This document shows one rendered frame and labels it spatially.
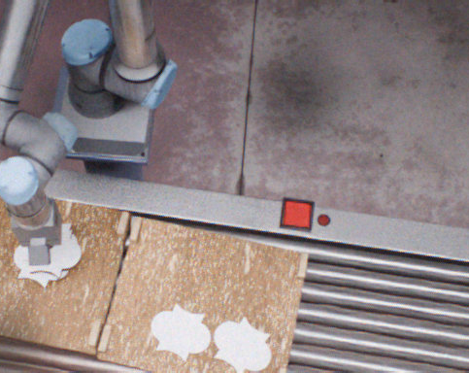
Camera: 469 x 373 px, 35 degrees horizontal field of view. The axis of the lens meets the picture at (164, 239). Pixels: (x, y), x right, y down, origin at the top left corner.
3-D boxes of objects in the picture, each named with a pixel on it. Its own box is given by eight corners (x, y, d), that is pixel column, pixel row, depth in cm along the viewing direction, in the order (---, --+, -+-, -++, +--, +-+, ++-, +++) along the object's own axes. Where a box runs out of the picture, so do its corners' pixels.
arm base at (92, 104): (69, 69, 186) (62, 46, 176) (127, 66, 185) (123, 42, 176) (68, 120, 180) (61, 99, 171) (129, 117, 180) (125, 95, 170)
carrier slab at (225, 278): (137, 219, 174) (137, 216, 173) (307, 255, 169) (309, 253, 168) (97, 359, 162) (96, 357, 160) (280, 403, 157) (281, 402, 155)
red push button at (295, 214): (284, 203, 175) (285, 200, 174) (310, 206, 174) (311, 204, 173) (282, 225, 173) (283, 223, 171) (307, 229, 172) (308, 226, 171)
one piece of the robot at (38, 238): (2, 245, 138) (20, 274, 153) (49, 243, 138) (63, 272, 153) (5, 188, 142) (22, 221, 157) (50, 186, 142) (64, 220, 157)
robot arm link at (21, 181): (46, 162, 129) (19, 200, 127) (56, 189, 140) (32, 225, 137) (9, 144, 131) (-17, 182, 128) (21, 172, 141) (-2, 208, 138)
